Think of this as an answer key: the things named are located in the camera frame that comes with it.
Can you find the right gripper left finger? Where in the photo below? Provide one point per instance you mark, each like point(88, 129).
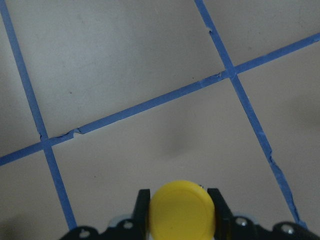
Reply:
point(134, 227)

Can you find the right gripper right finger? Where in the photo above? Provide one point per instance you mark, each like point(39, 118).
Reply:
point(238, 227)

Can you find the yellow push button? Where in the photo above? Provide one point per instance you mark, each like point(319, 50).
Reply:
point(181, 210)

